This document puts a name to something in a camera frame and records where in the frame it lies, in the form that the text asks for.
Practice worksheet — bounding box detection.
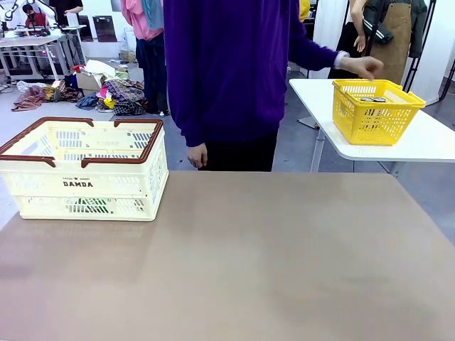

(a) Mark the person's right hand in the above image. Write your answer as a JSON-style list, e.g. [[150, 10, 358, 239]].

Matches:
[[186, 142, 208, 169]]

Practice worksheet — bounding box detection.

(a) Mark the person's left hand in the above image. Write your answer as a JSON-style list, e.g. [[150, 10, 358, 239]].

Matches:
[[341, 55, 385, 81]]

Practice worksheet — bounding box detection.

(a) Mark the green white soda can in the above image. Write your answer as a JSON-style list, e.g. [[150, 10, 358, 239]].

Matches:
[[65, 197, 115, 215]]

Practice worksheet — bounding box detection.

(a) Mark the person's left forearm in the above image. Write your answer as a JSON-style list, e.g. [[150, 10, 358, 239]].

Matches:
[[287, 37, 351, 72]]

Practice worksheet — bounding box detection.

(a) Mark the person's right forearm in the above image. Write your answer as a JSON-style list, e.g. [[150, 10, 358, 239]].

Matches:
[[171, 85, 208, 148]]

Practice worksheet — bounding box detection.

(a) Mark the yellow plastic basket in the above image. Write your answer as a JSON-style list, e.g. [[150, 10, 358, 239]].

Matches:
[[331, 78, 427, 147]]

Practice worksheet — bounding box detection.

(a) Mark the cream plastic shopping basket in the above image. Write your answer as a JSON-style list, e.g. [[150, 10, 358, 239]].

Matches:
[[0, 117, 170, 223]]

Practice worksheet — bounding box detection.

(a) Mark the white standing panel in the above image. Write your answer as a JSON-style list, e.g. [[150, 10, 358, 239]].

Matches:
[[308, 0, 353, 80]]

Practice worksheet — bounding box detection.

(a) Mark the black tripod stand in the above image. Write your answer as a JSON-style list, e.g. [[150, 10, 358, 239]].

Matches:
[[402, 0, 437, 94]]

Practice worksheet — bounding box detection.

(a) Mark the person in purple sweater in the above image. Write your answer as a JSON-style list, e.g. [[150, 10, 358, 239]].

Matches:
[[162, 0, 310, 173]]

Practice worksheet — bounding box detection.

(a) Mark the white side table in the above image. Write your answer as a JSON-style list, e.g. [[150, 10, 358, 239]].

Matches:
[[288, 77, 455, 175]]

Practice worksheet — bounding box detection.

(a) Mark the pile of colourful clothes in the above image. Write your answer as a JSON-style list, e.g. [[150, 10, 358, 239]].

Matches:
[[11, 59, 147, 117]]

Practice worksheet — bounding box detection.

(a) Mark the person in pink hoodie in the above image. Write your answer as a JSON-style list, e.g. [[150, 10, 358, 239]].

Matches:
[[119, 0, 172, 117]]

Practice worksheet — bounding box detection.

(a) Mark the brown cardboard box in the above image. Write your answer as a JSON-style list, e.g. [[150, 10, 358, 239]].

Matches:
[[75, 69, 108, 92]]

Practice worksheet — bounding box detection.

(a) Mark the person in black top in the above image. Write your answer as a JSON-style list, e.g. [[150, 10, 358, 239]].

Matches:
[[48, 0, 85, 26]]

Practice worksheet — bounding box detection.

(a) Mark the grey work table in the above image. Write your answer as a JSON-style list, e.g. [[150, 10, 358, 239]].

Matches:
[[0, 34, 62, 83]]

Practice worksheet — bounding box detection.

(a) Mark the person in red top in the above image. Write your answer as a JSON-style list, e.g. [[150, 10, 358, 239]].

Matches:
[[21, 4, 49, 29]]

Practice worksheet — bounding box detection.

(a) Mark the brown basket handle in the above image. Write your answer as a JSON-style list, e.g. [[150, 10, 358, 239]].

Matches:
[[81, 119, 164, 169], [0, 117, 95, 168]]

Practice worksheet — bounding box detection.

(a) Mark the dark wall picture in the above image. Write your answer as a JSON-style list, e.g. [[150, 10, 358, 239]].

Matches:
[[92, 15, 118, 43], [77, 15, 95, 43]]

